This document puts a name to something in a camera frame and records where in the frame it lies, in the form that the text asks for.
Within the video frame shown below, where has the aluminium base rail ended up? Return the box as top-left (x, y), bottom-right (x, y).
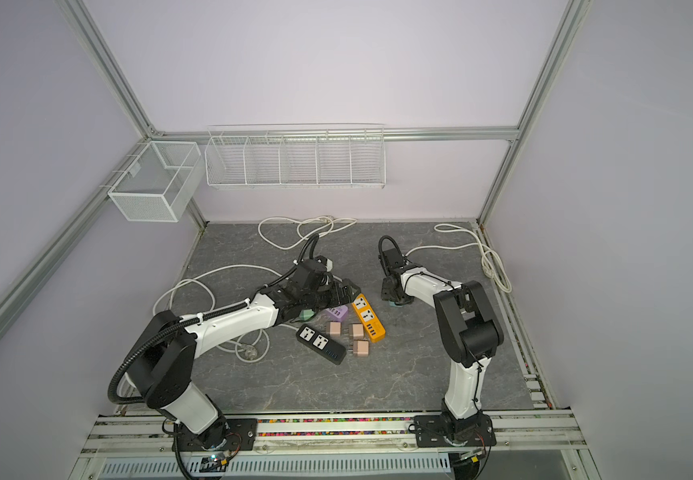
top-left (70, 410), bottom-right (600, 479)

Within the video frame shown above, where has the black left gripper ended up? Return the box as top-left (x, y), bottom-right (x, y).
top-left (302, 278), bottom-right (362, 311)

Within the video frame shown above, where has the orange power strip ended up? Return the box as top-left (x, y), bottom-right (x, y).
top-left (352, 294), bottom-right (386, 343)

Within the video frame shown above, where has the white mesh box basket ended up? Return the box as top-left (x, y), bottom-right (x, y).
top-left (108, 141), bottom-right (206, 223)

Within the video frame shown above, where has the black power strip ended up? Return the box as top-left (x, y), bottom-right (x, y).
top-left (296, 325), bottom-right (347, 365)

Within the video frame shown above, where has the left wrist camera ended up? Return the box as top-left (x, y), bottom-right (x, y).
top-left (290, 256), bottom-right (332, 290)

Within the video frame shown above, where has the purple power strip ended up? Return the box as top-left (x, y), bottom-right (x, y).
top-left (324, 305), bottom-right (350, 322)

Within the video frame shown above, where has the white cable back coil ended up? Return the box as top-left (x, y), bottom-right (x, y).
top-left (257, 215), bottom-right (359, 251)

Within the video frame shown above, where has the white cable left coil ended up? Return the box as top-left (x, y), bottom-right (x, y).
top-left (119, 262), bottom-right (300, 403)

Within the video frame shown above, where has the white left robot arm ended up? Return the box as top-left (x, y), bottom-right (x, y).
top-left (106, 279), bottom-right (361, 450)

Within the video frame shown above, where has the white wire wall basket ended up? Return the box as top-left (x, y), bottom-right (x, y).
top-left (204, 123), bottom-right (387, 189)

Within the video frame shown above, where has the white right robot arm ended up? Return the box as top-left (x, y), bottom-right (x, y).
top-left (382, 266), bottom-right (505, 447)

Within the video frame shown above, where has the white cable of teal strip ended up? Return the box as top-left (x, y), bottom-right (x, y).
top-left (405, 223), bottom-right (514, 295)

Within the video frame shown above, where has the white cable coil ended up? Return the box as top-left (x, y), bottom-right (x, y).
top-left (257, 215), bottom-right (359, 251)
top-left (119, 262), bottom-right (300, 403)

